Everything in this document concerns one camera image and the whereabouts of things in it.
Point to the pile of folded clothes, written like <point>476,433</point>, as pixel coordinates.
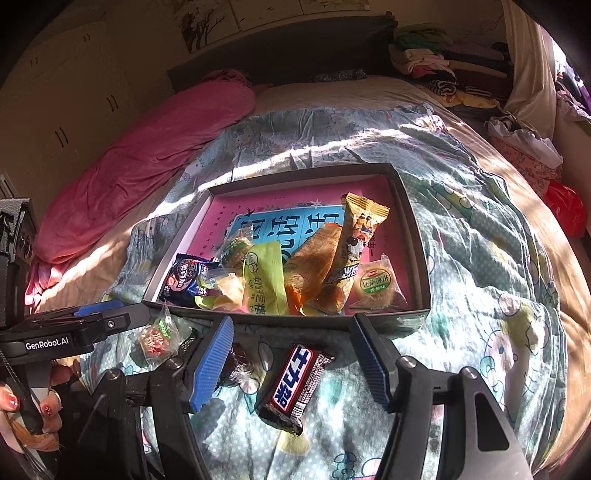
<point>443,60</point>

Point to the printed blanket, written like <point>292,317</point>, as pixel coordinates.
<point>461,230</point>

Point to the round pastry packet green label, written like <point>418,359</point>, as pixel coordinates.
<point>374,286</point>

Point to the purple hanging clothes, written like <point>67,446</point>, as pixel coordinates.
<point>577,87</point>

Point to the small black packet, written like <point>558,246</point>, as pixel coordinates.
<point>189,341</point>

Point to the grey cardboard box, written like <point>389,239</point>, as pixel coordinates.
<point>286,321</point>

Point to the brown candy clear wrapper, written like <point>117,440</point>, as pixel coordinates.
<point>240,362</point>

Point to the red plastic bag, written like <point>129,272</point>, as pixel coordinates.
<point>565,207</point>

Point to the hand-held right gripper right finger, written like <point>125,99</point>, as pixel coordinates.
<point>369,360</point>

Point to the person's left hand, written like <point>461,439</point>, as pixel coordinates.
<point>51,406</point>

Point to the dark chocolate bar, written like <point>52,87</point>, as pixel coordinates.
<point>295,383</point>

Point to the clear packet red sweet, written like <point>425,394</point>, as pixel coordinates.
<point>157,341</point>

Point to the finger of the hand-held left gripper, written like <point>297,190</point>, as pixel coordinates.
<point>101,308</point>

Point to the pink quilt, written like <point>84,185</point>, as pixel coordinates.
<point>138,161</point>

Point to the orange snack packet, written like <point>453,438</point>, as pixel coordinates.
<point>314,254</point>

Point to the dark headboard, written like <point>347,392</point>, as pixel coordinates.
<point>277,50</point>

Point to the blue cookie packet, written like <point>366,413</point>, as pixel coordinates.
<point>184,281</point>

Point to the golden tan snack packet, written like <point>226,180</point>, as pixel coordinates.
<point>355,240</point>

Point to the beige bed sheet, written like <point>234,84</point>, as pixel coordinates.
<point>332,92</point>

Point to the beige curtain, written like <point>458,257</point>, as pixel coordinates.
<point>526,69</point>

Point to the white wardrobe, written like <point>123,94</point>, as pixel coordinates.
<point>69,115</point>

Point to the long yellow-green packet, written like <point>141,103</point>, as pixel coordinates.
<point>263,286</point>

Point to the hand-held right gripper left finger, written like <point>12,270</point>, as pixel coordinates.
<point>212,364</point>

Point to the clear yellow cake packet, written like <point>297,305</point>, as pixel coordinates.
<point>226,293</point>

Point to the white crumpled cloth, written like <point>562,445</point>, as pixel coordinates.
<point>526,138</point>

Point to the golden bun packet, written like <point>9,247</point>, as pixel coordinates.
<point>330,297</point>

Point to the clear meat floss cake packet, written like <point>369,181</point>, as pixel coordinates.
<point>238,251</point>

